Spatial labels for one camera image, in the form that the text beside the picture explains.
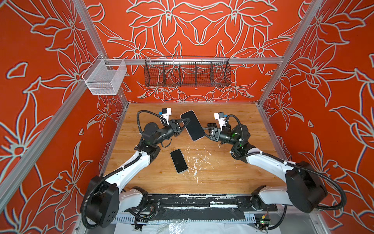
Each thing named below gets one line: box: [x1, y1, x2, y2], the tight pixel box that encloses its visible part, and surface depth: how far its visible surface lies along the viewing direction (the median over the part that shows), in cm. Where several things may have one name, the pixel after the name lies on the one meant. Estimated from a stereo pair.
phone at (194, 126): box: [180, 110, 206, 142], surface depth 69 cm
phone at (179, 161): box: [169, 148, 189, 174], surface depth 90 cm
